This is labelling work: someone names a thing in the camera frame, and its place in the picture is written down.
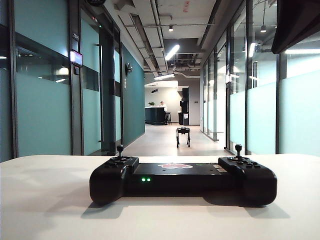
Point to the green potted plant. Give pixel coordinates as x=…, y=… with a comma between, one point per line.
x=151, y=103

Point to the black quadruped robot dog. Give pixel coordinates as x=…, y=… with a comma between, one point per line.
x=183, y=133

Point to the long linear ceiling light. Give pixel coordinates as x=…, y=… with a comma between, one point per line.
x=172, y=52
x=164, y=76

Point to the glowing room sign display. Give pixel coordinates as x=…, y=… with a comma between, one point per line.
x=76, y=58

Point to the grey pendant lamp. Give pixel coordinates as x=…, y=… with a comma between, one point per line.
x=263, y=29

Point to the dark reception counter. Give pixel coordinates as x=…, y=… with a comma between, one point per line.
x=155, y=115

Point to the black remote control with joysticks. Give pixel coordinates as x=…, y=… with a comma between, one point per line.
x=182, y=182

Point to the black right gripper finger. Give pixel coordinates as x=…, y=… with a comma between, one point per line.
x=297, y=22

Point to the black door access panel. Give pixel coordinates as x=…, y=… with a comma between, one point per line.
x=76, y=71

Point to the black tall cabinet machine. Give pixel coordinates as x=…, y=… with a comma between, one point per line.
x=185, y=110

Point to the person in white shirt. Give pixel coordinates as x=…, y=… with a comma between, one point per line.
x=163, y=106

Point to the dark bar stool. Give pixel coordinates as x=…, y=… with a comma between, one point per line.
x=168, y=118

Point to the black round ceiling fixture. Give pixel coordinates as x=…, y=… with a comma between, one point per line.
x=95, y=2

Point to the small ceiling spotlight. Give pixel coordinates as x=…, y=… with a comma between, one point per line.
x=170, y=28

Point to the white wall switch plate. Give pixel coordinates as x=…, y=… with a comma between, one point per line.
x=125, y=82

